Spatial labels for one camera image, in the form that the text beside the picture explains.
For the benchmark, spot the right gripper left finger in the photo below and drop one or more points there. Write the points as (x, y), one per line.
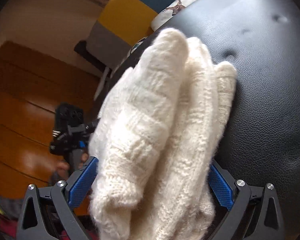
(41, 205)

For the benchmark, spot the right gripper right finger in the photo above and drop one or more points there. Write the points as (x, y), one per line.
(252, 212)

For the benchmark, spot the cream knitted sweater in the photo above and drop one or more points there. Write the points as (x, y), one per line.
(158, 130)

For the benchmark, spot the person's left hand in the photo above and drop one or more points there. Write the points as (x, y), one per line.
(62, 170)

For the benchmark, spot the wooden wardrobe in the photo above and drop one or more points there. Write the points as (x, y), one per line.
(32, 85)

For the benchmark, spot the grey yellow blue sofa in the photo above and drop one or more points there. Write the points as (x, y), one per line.
(120, 28)

